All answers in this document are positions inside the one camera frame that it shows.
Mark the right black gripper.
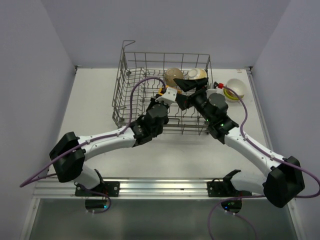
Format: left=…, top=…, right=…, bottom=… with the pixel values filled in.
left=174, top=77, right=214, bottom=124

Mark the yellow bowl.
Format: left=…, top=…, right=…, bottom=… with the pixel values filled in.
left=158, top=85, right=182, bottom=96

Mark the grey wire dish rack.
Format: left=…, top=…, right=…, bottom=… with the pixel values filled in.
left=112, top=40, right=213, bottom=128

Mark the lime green bowl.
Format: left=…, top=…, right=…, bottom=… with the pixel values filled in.
left=223, top=88, right=239, bottom=102

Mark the beige bowl with sunflower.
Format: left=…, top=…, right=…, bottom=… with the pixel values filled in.
left=225, top=78, right=247, bottom=98

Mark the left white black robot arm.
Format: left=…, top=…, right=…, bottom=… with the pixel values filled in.
left=49, top=96, right=174, bottom=197

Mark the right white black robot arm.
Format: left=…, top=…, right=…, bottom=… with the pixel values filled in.
left=174, top=78, right=305, bottom=208

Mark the cream white bowl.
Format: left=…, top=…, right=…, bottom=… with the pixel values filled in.
left=186, top=68, right=208, bottom=80

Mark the beige brown glazed bowl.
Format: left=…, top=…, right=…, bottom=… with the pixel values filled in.
left=164, top=67, right=184, bottom=87

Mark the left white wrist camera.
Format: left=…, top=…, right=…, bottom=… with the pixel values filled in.
left=155, top=87, right=178, bottom=105

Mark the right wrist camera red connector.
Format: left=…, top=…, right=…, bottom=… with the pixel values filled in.
left=207, top=81, right=225, bottom=90

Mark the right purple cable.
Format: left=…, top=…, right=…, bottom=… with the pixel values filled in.
left=207, top=83, right=320, bottom=240

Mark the aluminium mounting rail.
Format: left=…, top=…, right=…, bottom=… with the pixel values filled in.
left=32, top=177, right=227, bottom=200

